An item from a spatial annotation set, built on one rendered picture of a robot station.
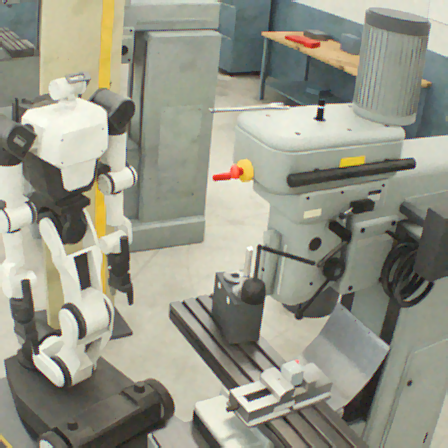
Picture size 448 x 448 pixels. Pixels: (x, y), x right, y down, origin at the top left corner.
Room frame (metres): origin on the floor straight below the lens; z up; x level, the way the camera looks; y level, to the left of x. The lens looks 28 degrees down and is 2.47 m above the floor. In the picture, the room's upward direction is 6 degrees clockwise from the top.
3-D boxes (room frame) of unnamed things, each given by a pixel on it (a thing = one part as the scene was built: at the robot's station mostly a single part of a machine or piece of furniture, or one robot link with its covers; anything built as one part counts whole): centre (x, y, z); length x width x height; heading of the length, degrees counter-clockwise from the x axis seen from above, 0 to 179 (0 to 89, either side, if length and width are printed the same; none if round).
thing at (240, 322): (2.14, -0.08, 1.02); 0.22 x 0.12 x 0.20; 22
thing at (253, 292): (1.60, -0.10, 1.45); 0.07 x 0.07 x 0.06
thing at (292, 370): (1.74, -0.27, 1.03); 0.06 x 0.05 x 0.06; 33
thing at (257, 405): (1.72, -0.25, 0.97); 0.35 x 0.15 x 0.11; 123
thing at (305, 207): (1.82, -0.27, 1.68); 0.34 x 0.24 x 0.10; 122
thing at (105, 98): (2.23, 0.43, 1.70); 0.12 x 0.09 x 0.14; 51
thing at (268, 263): (1.74, -0.14, 1.45); 0.04 x 0.04 x 0.21; 32
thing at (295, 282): (1.80, -0.24, 1.47); 0.21 x 0.19 x 0.32; 32
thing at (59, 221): (2.05, 0.57, 1.34); 0.14 x 0.13 x 0.12; 140
